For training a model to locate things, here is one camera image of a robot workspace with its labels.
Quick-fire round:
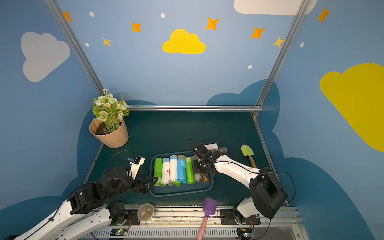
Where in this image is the white trash bag roll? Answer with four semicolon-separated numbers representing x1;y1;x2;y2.
169;155;178;182
161;158;170;185

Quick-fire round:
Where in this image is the blue trash bag roll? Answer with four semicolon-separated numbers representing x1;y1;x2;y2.
177;155;187;184

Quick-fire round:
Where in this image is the dark teal storage box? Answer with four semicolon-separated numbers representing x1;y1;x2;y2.
150;151;214;198

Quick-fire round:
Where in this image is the orange trash bag roll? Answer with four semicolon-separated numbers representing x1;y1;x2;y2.
202;174;210;182

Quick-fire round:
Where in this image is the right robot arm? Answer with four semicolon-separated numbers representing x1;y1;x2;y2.
193;144;288;222

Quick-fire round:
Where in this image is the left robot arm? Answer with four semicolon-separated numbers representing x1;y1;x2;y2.
6;167;158;240

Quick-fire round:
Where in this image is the white roll lying flat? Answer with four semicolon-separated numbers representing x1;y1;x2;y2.
205;143;218;151

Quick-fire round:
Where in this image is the clear plastic lidded cup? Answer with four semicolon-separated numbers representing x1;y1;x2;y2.
137;203;155;223

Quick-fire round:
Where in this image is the purple toy shovel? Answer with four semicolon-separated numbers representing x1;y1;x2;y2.
197;197;218;240

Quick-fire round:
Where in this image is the green toy trowel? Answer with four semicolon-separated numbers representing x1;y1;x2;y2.
241;145;257;168

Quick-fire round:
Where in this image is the left controller board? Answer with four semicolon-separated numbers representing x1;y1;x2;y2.
110;229;128;237

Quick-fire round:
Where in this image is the controller board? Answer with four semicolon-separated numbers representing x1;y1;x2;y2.
236;228;254;240
110;229;128;237

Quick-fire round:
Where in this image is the flower pot with plant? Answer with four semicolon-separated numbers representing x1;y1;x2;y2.
89;89;130;149

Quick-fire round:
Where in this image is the right controller board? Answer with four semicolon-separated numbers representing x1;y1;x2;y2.
236;228;254;240

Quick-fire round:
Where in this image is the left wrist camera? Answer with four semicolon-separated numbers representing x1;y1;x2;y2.
127;156;145;180

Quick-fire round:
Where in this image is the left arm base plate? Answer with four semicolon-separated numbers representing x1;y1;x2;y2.
118;209;141;226

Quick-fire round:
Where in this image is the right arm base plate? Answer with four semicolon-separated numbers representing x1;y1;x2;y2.
218;209;261;225

